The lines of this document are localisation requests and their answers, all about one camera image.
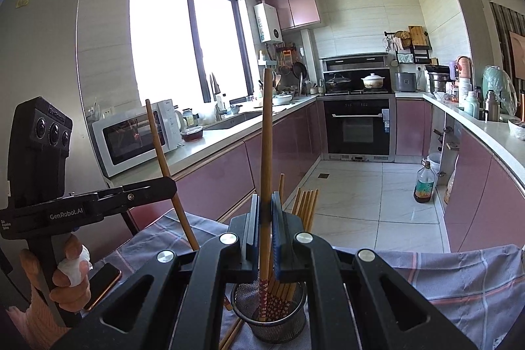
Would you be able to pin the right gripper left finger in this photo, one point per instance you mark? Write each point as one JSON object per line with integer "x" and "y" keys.
{"x": 174, "y": 301}

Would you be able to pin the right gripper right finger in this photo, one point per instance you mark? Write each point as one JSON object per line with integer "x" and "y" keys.
{"x": 356, "y": 301}

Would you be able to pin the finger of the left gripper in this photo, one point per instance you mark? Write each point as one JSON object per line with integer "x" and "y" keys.
{"x": 118, "y": 200}

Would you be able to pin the black mesh utensil holder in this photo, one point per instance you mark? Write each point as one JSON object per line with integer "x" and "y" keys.
{"x": 285, "y": 319}

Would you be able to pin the wooden chopstick short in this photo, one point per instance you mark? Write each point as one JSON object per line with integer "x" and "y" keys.
{"x": 282, "y": 187}

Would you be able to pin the white microwave oven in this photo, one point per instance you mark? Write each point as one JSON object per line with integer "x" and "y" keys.
{"x": 125, "y": 141}

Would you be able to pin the black smartphone orange edge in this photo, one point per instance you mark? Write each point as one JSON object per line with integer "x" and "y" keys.
{"x": 101, "y": 283}

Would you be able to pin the purple plaid tablecloth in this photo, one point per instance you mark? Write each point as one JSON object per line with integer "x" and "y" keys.
{"x": 481, "y": 292}

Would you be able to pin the plastic oil bottle on floor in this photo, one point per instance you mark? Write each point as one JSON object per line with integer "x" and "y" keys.
{"x": 425, "y": 182}

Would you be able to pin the black built-in oven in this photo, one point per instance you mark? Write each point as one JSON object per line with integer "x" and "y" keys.
{"x": 359, "y": 128}

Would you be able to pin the grey refrigerator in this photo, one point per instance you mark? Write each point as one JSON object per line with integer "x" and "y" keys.
{"x": 38, "y": 58}

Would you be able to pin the white ceramic pot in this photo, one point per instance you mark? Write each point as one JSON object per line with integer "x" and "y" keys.
{"x": 373, "y": 81}

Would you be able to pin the black wok with lid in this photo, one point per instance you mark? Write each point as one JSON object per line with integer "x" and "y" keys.
{"x": 337, "y": 83}

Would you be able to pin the white water heater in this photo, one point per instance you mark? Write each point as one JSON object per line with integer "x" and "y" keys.
{"x": 268, "y": 24}

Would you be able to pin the range hood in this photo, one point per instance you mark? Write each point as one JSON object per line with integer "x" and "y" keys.
{"x": 356, "y": 61}

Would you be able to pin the mint green fan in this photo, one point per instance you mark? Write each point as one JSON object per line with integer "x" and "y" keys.
{"x": 495, "y": 79}

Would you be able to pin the pink kettle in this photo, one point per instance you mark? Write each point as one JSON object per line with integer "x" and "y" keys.
{"x": 465, "y": 73}

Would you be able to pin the pink upper cabinet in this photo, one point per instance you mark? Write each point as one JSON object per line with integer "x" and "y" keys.
{"x": 296, "y": 14}

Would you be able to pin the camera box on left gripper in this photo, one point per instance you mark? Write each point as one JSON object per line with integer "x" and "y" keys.
{"x": 38, "y": 149}

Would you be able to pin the black wall spice rack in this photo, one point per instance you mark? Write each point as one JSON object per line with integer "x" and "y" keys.
{"x": 409, "y": 46}

